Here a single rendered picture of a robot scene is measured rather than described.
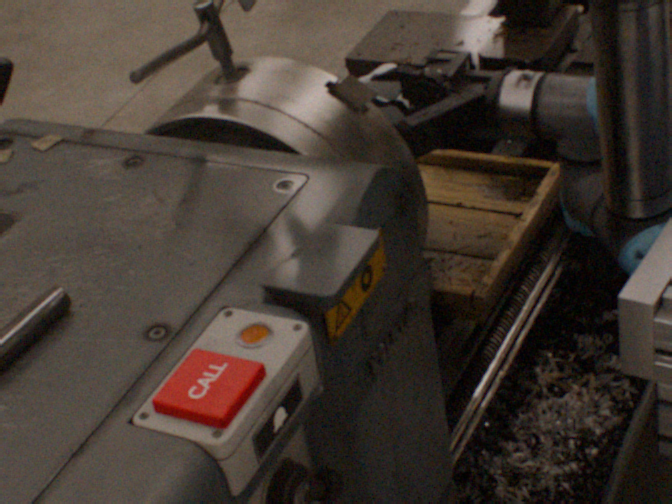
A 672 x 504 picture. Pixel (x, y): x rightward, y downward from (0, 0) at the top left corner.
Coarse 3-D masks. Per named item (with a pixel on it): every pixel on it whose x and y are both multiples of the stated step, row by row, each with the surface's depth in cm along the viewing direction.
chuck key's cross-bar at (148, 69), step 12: (216, 0) 134; (204, 24) 129; (192, 36) 125; (204, 36) 127; (180, 48) 120; (192, 48) 123; (156, 60) 114; (168, 60) 116; (132, 72) 109; (144, 72) 110; (156, 72) 113
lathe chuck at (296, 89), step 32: (256, 64) 135; (288, 64) 134; (192, 96) 134; (224, 96) 131; (256, 96) 130; (288, 96) 130; (320, 96) 131; (320, 128) 128; (352, 128) 130; (384, 128) 133; (352, 160) 128; (384, 160) 131; (416, 192) 135
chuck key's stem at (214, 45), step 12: (204, 0) 130; (204, 12) 130; (216, 12) 130; (216, 24) 131; (216, 36) 131; (216, 48) 132; (228, 48) 132; (216, 60) 133; (228, 60) 133; (228, 72) 133
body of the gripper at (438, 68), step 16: (416, 64) 157; (432, 64) 157; (448, 64) 155; (464, 64) 155; (432, 80) 153; (448, 80) 153; (464, 80) 155; (480, 80) 155; (496, 80) 150; (416, 96) 154; (432, 96) 153; (448, 96) 152; (496, 96) 149; (496, 128) 151
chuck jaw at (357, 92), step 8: (344, 80) 137; (352, 80) 138; (328, 88) 133; (336, 88) 134; (344, 88) 134; (352, 88) 137; (360, 88) 137; (368, 88) 138; (336, 96) 133; (344, 96) 133; (352, 96) 134; (360, 96) 137; (368, 96) 137; (344, 104) 133; (352, 104) 133; (360, 104) 134; (360, 112) 133
